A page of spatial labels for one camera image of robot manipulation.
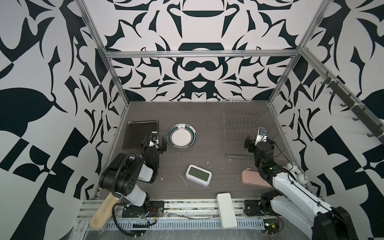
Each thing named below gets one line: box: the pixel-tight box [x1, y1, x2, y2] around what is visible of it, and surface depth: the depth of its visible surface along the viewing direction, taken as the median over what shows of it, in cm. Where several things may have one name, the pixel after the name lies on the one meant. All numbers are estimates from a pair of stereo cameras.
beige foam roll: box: [90, 192, 121, 231], surface depth 70 cm
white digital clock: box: [185, 164, 213, 188], surface depth 83 cm
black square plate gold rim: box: [121, 120, 159, 150], surface depth 103 cm
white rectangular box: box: [216, 192, 237, 229], surface depth 71 cm
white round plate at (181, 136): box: [166, 123, 198, 150], surface depth 102 cm
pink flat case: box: [241, 169, 272, 188], surface depth 83 cm
